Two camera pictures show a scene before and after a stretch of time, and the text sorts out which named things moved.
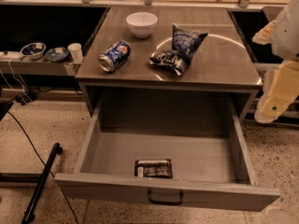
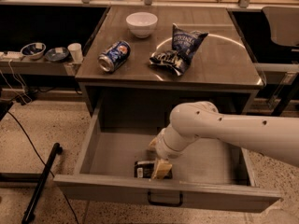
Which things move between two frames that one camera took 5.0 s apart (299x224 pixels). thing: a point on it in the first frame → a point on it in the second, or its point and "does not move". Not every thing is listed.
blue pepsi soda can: x=115 y=56 does not move
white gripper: x=288 y=35 → x=162 y=147
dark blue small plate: x=56 y=53 does not move
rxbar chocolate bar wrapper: x=153 y=168 does not move
